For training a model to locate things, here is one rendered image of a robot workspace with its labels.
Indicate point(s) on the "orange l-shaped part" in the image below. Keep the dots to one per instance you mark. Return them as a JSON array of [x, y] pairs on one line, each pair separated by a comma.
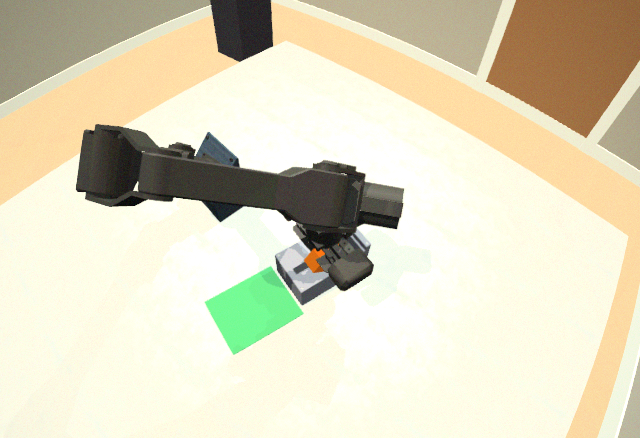
[[310, 260]]

